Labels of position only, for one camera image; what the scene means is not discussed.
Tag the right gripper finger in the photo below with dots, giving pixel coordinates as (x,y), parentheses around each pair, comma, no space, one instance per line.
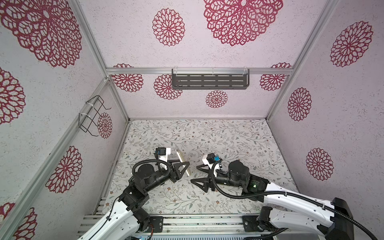
(204,168)
(204,184)

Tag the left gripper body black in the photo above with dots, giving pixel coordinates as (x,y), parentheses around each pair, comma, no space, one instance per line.
(172,175)

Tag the dark grey wall shelf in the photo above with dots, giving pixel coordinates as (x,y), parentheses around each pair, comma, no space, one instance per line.
(209,81)

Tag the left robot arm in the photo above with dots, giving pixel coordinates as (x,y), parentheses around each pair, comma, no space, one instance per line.
(127,216)

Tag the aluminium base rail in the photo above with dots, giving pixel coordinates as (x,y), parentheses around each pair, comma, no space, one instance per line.
(228,224)

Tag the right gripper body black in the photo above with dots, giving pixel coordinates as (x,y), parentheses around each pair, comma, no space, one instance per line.
(221,180)

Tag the white remote control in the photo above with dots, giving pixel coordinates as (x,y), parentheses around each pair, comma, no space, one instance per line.
(182,159)

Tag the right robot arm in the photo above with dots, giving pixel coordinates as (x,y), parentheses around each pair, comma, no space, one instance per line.
(284,210)

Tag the black wire wall basket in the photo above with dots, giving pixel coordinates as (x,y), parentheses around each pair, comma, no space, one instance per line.
(96,121)

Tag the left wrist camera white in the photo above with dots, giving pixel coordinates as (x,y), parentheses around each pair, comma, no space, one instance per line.
(162,154)

